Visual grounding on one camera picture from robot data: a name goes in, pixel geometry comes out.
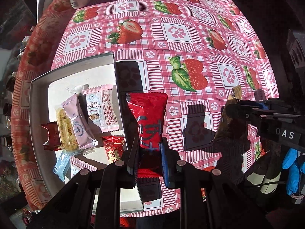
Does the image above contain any gold brown snack packet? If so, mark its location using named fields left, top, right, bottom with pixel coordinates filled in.
left=213, top=85, right=250, bottom=153

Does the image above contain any small red candy packet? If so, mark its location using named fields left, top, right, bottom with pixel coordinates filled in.
left=41, top=122, right=60, bottom=151

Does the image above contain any person's right hand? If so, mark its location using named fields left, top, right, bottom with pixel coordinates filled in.
left=282, top=148, right=305, bottom=196

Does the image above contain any strawberry print tablecloth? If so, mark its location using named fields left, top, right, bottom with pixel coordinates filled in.
left=14, top=0, right=280, bottom=217

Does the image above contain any yellow cookie packet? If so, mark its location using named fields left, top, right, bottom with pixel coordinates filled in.
left=55, top=106, right=80, bottom=152

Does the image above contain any light blue snack packet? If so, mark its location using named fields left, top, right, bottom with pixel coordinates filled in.
left=53, top=153, right=72, bottom=182

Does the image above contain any red packet with gold label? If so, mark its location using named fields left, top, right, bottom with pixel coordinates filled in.
left=102, top=135, right=125, bottom=165

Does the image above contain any white cardboard box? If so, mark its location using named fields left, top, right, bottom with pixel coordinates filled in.
left=29, top=52, right=144, bottom=212

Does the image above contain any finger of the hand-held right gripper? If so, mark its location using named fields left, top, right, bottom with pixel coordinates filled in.
left=238, top=99, right=301, bottom=114
left=226, top=104, right=265, bottom=137

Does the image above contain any white packet with zigzag edge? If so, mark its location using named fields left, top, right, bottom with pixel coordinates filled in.
left=69, top=156, right=108, bottom=179

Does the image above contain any clear packet with dark stick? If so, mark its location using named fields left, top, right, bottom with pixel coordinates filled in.
left=71, top=84, right=90, bottom=94

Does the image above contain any white biscuit packet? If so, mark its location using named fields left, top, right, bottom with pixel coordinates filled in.
left=82, top=89, right=108, bottom=128

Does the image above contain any white cylinder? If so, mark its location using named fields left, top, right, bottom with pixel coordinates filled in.
left=246, top=157, right=283, bottom=195

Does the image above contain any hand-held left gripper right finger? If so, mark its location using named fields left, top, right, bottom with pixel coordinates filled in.
left=160, top=136, right=260, bottom=229

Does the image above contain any white packet with reddish print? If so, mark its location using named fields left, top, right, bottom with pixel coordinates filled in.
left=101, top=88, right=120, bottom=132

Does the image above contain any red packet with dark print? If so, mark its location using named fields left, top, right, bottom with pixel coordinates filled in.
left=126, top=92, right=168, bottom=180

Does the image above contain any black cable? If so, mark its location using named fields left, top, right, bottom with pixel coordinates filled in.
left=243, top=181, right=289, bottom=188

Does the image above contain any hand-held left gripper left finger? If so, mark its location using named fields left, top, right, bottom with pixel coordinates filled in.
left=26, top=137, right=141, bottom=229

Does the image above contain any pale pink snack packet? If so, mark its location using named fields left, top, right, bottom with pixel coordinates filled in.
left=61, top=93, right=99, bottom=151

